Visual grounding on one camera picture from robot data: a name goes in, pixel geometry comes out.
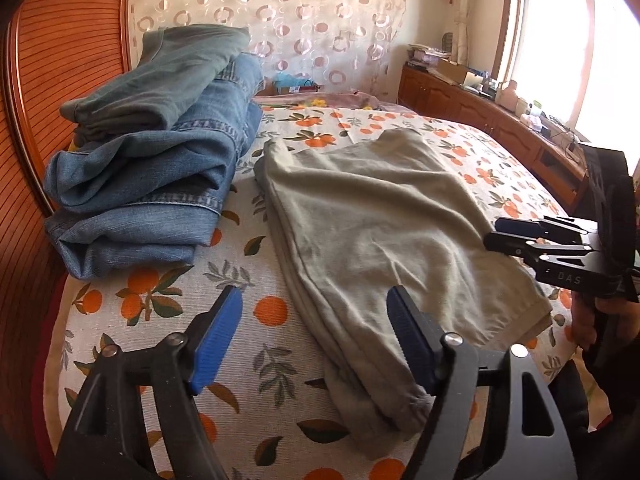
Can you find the window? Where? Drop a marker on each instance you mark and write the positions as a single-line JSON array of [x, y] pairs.
[[555, 45]]

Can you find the folded blue jeans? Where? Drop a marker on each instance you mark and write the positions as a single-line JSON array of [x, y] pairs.
[[150, 170]]

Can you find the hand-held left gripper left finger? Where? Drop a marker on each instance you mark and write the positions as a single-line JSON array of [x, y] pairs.
[[220, 330]]

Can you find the circle pattern sheer curtain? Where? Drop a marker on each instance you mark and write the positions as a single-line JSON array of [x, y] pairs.
[[280, 20]]

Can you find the wooden headboard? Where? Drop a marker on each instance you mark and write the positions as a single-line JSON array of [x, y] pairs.
[[60, 60]]

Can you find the person's right hand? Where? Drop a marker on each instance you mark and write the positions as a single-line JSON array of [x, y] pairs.
[[583, 322]]

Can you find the beige window curtain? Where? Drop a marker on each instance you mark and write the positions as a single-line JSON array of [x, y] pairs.
[[467, 10]]

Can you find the green lid jar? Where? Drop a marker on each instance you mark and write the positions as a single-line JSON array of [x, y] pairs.
[[536, 108]]

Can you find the orange fruit print bedsheet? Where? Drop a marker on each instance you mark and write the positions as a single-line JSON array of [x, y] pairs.
[[280, 410]]

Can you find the grey-green pants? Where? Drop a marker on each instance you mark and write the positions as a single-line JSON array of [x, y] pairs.
[[360, 210]]

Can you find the folded faded green jeans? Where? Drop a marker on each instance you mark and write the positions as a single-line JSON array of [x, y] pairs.
[[165, 75]]

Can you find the floral fleece blanket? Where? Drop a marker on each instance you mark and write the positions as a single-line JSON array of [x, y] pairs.
[[345, 100]]

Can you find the person's dark clothing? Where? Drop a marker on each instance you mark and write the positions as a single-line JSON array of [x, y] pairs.
[[610, 410]]

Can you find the cardboard box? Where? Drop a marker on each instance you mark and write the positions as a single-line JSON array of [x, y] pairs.
[[457, 74]]

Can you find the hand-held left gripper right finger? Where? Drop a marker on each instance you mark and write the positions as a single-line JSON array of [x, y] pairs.
[[407, 330]]

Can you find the blue bag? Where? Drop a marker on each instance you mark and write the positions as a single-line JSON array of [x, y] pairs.
[[292, 82]]

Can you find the stack of papers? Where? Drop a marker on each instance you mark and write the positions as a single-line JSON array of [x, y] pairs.
[[425, 55]]

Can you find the long wooden cabinet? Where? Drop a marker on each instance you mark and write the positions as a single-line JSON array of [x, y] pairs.
[[475, 110]]

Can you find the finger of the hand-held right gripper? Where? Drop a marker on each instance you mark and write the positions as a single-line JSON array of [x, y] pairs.
[[505, 242], [520, 227]]

